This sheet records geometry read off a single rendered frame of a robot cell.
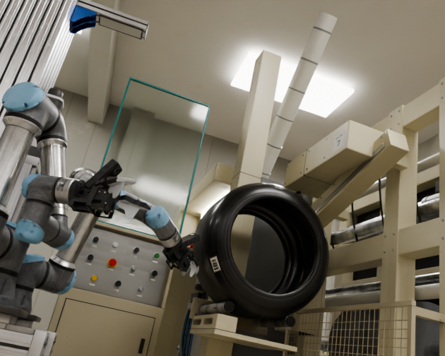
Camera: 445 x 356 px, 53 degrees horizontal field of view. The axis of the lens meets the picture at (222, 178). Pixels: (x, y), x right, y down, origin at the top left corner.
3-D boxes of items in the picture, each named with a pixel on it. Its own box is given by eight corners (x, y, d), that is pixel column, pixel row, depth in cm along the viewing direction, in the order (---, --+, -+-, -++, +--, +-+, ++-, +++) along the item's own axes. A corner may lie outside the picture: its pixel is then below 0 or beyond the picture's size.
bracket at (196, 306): (188, 318, 210) (193, 297, 214) (264, 335, 220) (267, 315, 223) (190, 318, 207) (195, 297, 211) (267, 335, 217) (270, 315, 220)
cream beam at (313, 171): (282, 188, 248) (285, 164, 253) (321, 200, 254) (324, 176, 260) (345, 147, 193) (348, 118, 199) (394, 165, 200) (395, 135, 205)
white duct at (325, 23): (247, 177, 319) (316, 11, 286) (263, 182, 322) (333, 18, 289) (250, 184, 308) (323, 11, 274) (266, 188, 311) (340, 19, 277)
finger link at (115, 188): (130, 198, 113) (110, 204, 119) (137, 178, 116) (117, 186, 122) (121, 192, 111) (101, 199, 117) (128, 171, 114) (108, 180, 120)
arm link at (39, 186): (30, 205, 130) (39, 179, 133) (63, 210, 128) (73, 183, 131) (14, 195, 123) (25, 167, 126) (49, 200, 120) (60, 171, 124)
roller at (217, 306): (208, 315, 211) (199, 315, 210) (208, 305, 212) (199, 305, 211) (234, 312, 180) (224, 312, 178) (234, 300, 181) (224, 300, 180)
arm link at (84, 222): (26, 282, 188) (87, 167, 195) (56, 290, 198) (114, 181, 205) (35, 293, 179) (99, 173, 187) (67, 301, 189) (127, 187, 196)
